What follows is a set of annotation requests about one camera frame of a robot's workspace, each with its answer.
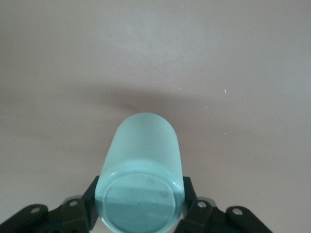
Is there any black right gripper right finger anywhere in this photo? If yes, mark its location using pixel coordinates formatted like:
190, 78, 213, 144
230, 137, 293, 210
174, 176, 271, 233

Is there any mint green cup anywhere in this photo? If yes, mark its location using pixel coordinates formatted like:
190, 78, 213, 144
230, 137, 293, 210
94, 112, 187, 233

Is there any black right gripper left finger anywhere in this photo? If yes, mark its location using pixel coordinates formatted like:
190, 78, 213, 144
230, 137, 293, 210
0, 175, 101, 233

